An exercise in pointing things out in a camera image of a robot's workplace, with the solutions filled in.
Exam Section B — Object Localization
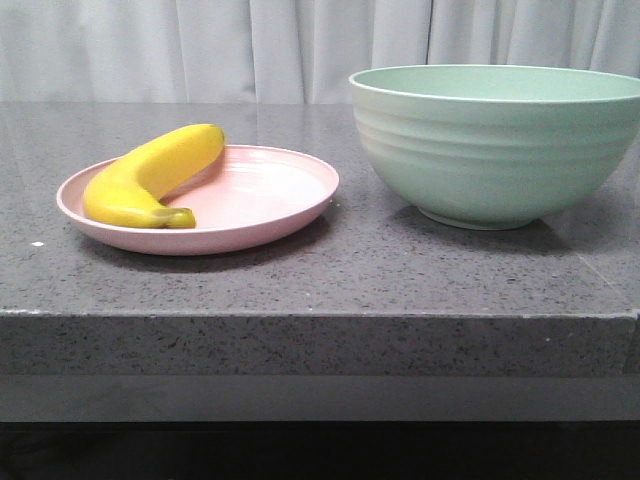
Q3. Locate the yellow banana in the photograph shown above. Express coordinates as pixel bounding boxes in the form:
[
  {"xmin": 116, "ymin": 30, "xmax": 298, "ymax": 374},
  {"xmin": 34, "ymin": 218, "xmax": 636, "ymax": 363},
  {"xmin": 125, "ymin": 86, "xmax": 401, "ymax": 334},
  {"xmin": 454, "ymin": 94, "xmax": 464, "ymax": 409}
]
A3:
[{"xmin": 83, "ymin": 124, "xmax": 225, "ymax": 229}]

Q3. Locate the pink plate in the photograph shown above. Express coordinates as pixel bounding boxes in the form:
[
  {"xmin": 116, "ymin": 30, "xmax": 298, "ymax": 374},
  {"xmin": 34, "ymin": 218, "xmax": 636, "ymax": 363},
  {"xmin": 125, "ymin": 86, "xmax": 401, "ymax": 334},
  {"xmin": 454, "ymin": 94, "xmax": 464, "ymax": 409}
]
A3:
[{"xmin": 57, "ymin": 145, "xmax": 339, "ymax": 256}]

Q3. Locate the green bowl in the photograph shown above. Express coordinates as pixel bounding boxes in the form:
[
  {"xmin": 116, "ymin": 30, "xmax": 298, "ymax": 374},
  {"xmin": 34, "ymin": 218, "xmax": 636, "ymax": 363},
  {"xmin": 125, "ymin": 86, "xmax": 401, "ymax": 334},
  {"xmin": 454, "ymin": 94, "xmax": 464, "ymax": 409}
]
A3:
[{"xmin": 349, "ymin": 64, "xmax": 639, "ymax": 230}]

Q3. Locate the white curtain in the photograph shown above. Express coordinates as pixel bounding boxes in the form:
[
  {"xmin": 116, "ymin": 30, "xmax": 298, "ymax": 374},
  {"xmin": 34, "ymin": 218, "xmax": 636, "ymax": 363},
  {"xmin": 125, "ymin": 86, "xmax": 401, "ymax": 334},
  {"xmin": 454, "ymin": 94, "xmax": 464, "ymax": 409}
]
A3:
[{"xmin": 1, "ymin": 1, "xmax": 639, "ymax": 104}]

